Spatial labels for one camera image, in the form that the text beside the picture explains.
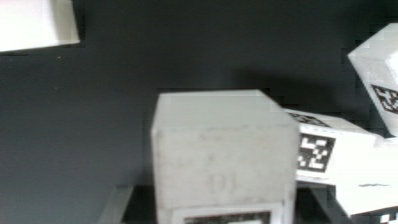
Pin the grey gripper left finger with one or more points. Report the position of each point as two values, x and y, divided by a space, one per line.
116 205

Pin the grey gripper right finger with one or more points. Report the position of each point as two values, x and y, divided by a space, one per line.
327 213

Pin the white leg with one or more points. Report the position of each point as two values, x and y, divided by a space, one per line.
348 159
224 142

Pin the white square table top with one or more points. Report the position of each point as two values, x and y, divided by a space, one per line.
373 59

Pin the white U-shaped fence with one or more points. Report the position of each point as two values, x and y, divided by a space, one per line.
37 24

